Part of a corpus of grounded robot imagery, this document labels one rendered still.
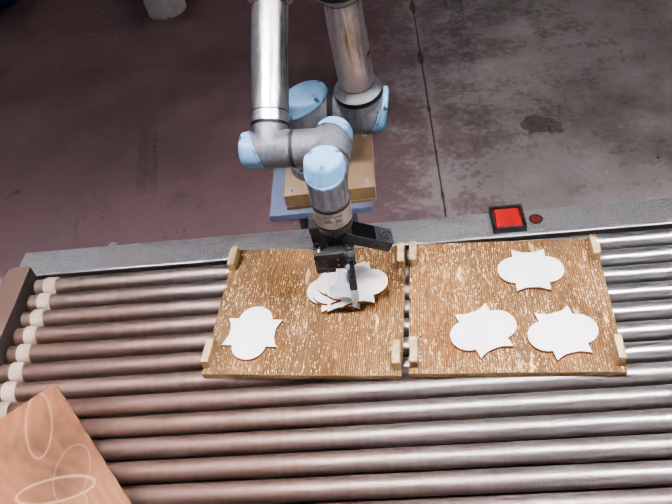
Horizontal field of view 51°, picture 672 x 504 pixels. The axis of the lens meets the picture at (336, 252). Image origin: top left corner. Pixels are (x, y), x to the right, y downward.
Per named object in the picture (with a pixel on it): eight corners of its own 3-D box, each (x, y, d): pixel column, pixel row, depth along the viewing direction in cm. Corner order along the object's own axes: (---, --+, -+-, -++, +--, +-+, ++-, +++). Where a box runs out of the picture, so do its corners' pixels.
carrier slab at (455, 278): (409, 249, 162) (409, 244, 161) (593, 242, 156) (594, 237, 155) (409, 378, 138) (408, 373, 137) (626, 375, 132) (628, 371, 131)
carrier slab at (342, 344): (235, 254, 168) (234, 249, 167) (406, 250, 162) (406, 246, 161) (203, 378, 145) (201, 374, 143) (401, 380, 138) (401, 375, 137)
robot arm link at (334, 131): (296, 114, 138) (287, 149, 131) (352, 111, 136) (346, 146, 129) (303, 146, 144) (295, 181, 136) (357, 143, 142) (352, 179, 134)
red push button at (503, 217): (492, 213, 167) (493, 209, 166) (518, 211, 166) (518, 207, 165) (496, 231, 163) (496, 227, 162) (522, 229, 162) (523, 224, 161)
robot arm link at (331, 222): (348, 186, 135) (352, 214, 130) (351, 203, 139) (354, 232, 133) (310, 191, 136) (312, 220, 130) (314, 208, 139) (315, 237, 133)
